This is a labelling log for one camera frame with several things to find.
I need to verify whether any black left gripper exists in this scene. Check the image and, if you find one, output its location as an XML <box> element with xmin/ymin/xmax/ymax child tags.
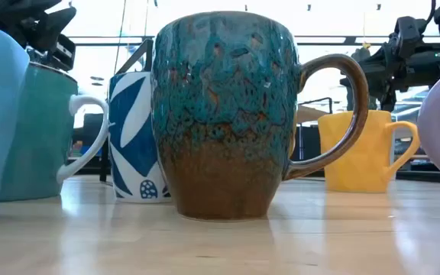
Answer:
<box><xmin>0</xmin><ymin>0</ymin><xmax>78</xmax><ymax>72</ymax></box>

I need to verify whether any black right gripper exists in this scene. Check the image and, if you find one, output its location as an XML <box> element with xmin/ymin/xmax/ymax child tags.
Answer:
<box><xmin>340</xmin><ymin>47</ymin><xmax>440</xmax><ymax>112</ymax></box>

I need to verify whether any yellow faceted mug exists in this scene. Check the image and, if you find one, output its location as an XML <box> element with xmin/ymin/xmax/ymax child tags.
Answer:
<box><xmin>317</xmin><ymin>109</ymin><xmax>422</xmax><ymax>194</ymax></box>

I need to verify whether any teal mug white handle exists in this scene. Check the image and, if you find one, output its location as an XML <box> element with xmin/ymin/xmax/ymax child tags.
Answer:
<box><xmin>0</xmin><ymin>60</ymin><xmax>109</xmax><ymax>202</ymax></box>

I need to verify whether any blue white leaf-print mug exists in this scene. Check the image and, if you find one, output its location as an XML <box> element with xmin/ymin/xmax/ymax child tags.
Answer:
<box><xmin>107</xmin><ymin>71</ymin><xmax>173</xmax><ymax>204</ymax></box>

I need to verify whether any teal brown glazed mug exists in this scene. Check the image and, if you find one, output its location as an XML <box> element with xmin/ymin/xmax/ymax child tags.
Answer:
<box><xmin>150</xmin><ymin>10</ymin><xmax>370</xmax><ymax>222</ymax></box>

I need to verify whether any black-framed wooden shelf rack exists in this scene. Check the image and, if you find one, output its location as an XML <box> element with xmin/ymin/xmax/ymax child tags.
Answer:
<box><xmin>99</xmin><ymin>37</ymin><xmax>335</xmax><ymax>183</ymax></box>

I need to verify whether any yellow hanging cord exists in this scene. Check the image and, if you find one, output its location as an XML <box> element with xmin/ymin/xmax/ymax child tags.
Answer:
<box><xmin>361</xmin><ymin>11</ymin><xmax>370</xmax><ymax>50</ymax></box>

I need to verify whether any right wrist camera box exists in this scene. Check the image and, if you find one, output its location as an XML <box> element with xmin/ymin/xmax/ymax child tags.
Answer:
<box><xmin>393</xmin><ymin>17</ymin><xmax>431</xmax><ymax>58</ymax></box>

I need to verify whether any black table edge rail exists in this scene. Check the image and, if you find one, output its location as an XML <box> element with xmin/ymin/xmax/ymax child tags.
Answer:
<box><xmin>66</xmin><ymin>166</ymin><xmax>440</xmax><ymax>185</ymax></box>

